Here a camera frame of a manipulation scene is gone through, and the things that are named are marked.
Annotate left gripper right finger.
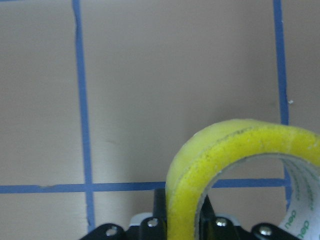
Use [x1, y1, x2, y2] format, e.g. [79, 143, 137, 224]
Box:
[198, 196, 215, 240]

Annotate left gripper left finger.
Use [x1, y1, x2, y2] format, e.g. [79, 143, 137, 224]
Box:
[152, 188, 167, 240]

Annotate yellow tape roll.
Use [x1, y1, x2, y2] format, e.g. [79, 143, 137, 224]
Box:
[165, 119, 320, 240]

